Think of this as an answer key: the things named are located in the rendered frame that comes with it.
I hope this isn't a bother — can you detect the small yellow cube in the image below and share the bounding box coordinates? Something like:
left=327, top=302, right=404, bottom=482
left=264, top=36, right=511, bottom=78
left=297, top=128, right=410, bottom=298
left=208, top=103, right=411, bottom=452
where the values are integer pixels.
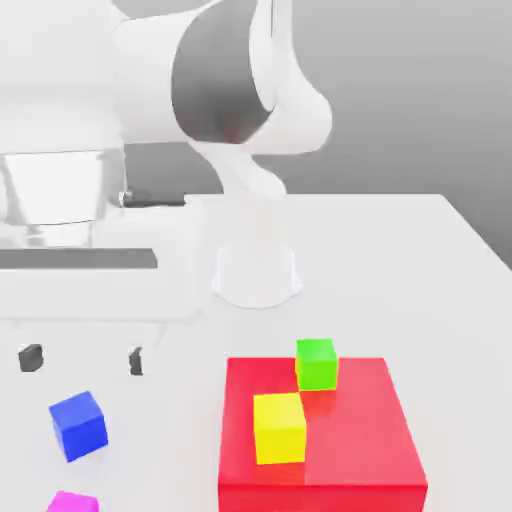
left=252, top=392, right=308, bottom=466

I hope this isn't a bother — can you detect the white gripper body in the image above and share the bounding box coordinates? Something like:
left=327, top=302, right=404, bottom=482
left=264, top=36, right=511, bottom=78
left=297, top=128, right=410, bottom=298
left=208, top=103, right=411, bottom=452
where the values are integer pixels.
left=0, top=198, right=207, bottom=324

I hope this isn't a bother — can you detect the small blue cube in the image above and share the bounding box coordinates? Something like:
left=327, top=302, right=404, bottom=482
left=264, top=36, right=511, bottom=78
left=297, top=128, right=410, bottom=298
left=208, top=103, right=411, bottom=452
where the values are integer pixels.
left=48, top=390, right=110, bottom=464

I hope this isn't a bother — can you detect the large red box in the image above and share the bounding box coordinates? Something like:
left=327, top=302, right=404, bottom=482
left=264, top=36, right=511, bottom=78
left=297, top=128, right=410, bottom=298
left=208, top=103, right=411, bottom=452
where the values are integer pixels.
left=217, top=356, right=430, bottom=512

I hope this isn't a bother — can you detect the small green cube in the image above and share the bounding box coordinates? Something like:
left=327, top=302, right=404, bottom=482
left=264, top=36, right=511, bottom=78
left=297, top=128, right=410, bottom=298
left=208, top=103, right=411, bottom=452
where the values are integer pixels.
left=294, top=337, right=340, bottom=392

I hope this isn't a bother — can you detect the small magenta cube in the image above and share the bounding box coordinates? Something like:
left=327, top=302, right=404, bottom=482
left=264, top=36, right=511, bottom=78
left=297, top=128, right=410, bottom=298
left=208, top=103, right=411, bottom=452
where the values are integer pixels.
left=45, top=490, right=100, bottom=512

